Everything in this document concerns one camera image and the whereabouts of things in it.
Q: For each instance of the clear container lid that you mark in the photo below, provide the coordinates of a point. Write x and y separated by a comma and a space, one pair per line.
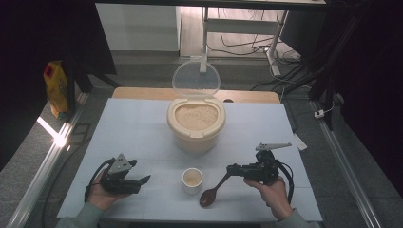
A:
195, 77

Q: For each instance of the brown wooden spoon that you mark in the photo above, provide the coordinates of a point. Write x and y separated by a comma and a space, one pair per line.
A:
207, 198

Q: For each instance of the pale blue table board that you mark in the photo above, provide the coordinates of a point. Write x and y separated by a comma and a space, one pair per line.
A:
136, 136

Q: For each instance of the wooden table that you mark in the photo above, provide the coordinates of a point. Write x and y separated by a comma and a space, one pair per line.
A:
142, 93

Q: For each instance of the white paper tag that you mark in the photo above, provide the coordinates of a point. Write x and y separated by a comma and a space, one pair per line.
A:
300, 142

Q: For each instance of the white desk frame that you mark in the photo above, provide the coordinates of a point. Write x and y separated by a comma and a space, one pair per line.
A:
240, 26

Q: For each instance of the white cup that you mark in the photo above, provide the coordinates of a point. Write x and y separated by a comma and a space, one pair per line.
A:
192, 185

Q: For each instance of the person's right hand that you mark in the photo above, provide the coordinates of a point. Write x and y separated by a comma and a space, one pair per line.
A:
274, 198

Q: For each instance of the cream rice container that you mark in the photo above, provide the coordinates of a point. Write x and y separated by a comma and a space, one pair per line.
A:
196, 139

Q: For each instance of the black metal stand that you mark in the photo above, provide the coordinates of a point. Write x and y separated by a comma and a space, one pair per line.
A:
71, 91
329, 72

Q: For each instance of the dark cabinet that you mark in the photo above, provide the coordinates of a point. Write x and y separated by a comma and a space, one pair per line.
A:
302, 33

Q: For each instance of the white rice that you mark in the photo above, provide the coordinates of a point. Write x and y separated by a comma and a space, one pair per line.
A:
196, 117

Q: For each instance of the white plug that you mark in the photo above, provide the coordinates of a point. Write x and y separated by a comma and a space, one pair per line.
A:
319, 113

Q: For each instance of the person's left hand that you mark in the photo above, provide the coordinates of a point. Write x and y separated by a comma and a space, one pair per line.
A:
103, 198

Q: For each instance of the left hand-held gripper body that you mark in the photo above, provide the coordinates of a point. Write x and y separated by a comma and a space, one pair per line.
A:
120, 180

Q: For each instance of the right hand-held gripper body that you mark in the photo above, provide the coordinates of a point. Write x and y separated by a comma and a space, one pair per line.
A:
264, 171

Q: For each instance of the white cabinet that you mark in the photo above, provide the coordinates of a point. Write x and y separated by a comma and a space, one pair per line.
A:
139, 28

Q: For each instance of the aluminium floor rail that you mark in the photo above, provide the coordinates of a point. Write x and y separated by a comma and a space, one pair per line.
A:
47, 164
345, 171

